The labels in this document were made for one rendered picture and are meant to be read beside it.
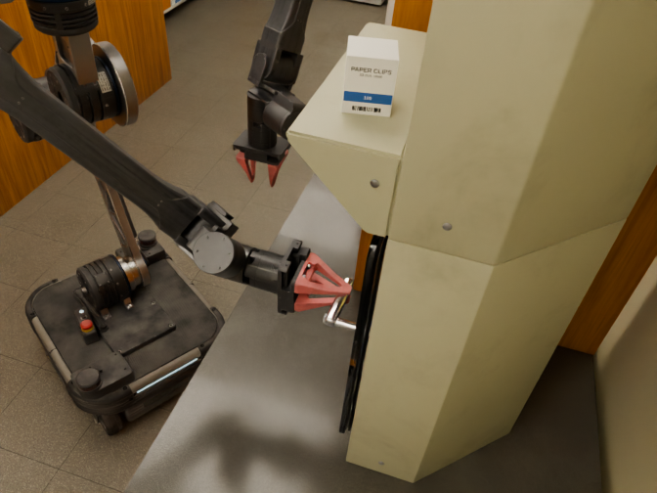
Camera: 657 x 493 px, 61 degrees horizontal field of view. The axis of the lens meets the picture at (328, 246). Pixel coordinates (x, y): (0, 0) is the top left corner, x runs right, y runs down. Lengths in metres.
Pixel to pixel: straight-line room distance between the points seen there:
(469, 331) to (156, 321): 1.52
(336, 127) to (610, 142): 0.25
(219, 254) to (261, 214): 2.10
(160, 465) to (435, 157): 0.66
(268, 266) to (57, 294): 1.52
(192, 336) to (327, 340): 0.99
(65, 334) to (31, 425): 0.33
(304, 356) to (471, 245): 0.56
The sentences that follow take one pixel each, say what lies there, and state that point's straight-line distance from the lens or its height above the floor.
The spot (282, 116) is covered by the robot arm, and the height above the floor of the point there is 1.29.
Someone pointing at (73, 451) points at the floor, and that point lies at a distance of 2.13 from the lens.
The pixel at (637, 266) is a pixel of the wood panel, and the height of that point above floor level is 1.18.
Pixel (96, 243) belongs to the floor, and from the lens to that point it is 2.80.
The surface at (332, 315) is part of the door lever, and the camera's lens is 0.77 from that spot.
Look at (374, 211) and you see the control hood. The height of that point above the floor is 1.44.
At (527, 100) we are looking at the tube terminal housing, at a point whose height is 1.59.
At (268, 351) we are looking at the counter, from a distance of 1.06.
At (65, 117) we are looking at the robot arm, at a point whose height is 1.43.
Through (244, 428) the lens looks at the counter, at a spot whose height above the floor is 0.94.
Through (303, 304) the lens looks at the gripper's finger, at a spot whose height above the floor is 1.19.
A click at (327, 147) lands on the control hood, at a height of 1.50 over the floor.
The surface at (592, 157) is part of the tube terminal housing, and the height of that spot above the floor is 1.52.
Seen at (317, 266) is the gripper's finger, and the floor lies 1.22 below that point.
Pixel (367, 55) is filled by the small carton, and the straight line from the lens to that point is 0.56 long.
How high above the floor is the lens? 1.79
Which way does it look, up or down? 42 degrees down
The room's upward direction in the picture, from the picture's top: 6 degrees clockwise
